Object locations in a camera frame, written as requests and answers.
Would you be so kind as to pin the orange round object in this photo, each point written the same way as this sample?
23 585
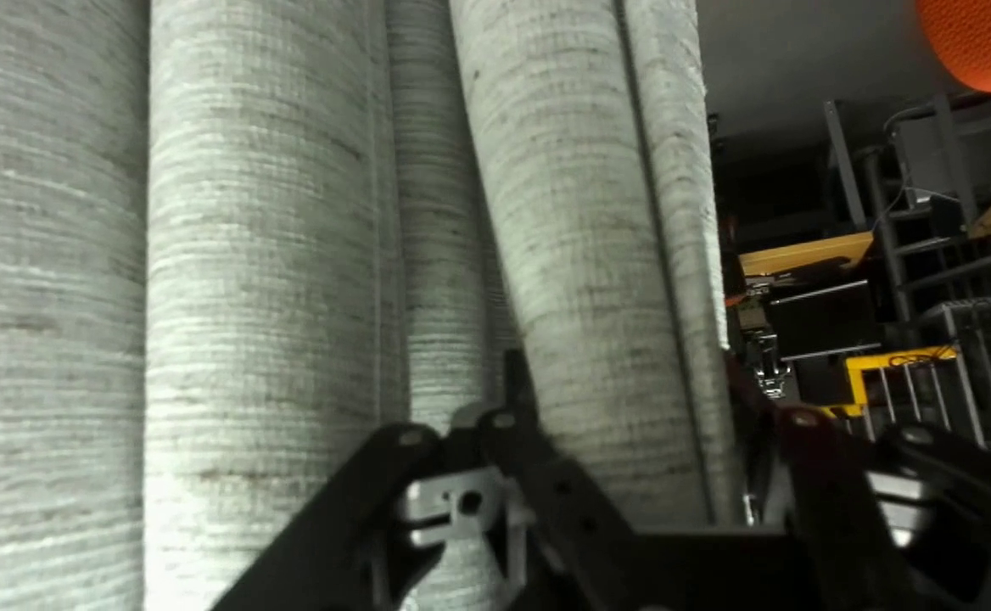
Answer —
958 32

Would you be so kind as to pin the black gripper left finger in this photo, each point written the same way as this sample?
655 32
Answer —
387 516

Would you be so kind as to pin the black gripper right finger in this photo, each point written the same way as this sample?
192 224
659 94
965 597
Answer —
892 525

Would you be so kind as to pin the grey woven curtain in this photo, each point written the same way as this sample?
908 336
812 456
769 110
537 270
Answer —
240 232

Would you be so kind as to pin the yellow metal cart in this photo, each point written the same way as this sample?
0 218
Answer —
901 385

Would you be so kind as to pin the grey metal rack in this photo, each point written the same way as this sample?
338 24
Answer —
924 188

